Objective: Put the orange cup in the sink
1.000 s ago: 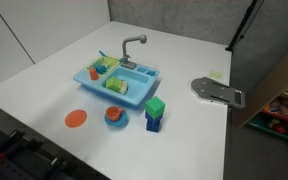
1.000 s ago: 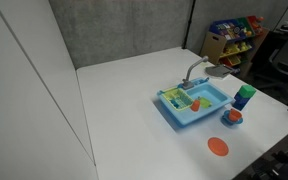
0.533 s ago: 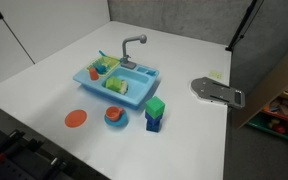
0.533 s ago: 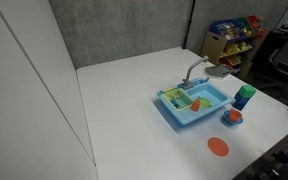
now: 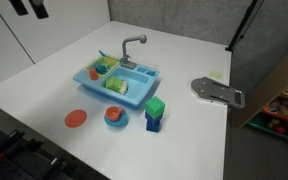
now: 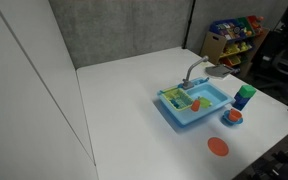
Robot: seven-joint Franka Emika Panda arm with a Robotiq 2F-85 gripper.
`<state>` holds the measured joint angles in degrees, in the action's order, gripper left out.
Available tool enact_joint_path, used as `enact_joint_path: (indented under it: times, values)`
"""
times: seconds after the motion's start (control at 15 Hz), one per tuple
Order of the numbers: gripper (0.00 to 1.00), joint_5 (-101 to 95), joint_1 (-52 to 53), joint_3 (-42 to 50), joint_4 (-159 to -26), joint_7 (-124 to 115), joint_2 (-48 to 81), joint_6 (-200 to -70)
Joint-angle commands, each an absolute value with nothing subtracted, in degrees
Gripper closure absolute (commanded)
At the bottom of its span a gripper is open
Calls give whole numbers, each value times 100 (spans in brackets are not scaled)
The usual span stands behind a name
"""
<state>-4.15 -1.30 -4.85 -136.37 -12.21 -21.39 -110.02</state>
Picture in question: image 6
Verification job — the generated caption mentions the small orange cup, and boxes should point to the small orange cup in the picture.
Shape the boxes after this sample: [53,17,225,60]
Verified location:
[190,99,202,113]

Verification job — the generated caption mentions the blue toy sink basin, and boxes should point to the blue toy sink basin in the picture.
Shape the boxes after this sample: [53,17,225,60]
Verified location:
[156,76,235,127]

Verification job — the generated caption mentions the yellow-green dish rack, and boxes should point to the yellow-green dish rack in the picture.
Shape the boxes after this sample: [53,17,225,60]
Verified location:
[160,86,195,112]

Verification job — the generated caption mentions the blue dishes in rack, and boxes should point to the blue dishes in rack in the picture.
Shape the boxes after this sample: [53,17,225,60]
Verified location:
[169,94,189,108]

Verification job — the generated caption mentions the grey toy faucet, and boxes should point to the grey toy faucet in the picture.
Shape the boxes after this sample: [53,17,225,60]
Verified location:
[182,55,210,90]

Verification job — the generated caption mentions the green toy container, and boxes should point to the green toy container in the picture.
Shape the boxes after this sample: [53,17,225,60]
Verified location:
[197,96,213,109]

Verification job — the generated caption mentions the grey metal mounting plate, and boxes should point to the grey metal mounting plate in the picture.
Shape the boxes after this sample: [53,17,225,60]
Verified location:
[205,63,236,79]

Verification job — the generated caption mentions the wooden toy storage shelf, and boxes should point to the wooden toy storage shelf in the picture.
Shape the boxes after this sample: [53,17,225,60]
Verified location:
[199,14,271,76]

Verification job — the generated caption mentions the orange blue small bowl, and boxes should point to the orange blue small bowl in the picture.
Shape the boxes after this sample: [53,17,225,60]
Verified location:
[222,108,244,127]

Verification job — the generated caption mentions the flat orange plate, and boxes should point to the flat orange plate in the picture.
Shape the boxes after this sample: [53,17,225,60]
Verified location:
[207,136,230,157]

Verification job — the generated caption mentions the blue cube block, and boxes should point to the blue cube block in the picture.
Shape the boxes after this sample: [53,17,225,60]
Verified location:
[232,92,252,112]

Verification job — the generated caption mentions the yellow toy bin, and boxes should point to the yellow toy bin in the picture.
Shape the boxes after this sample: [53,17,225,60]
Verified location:
[219,41,254,58]

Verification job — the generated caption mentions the blue toy bin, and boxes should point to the blue toy bin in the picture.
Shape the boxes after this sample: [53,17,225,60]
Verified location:
[209,18,243,42]

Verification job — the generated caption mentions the green cube block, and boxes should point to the green cube block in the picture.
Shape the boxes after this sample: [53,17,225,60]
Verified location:
[238,84,257,99]

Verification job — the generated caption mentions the green toy bin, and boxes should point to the green toy bin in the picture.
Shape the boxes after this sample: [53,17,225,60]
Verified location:
[236,16,254,37]

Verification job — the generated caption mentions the red toy bin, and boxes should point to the red toy bin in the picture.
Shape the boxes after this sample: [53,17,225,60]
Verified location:
[246,14,264,34]

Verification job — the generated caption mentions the black clamp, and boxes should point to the black clamp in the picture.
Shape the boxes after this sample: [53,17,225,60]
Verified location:
[271,150,288,175]

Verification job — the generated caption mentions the orange mug with handle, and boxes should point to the orange mug with handle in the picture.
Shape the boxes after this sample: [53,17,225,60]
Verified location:
[228,108,243,123]

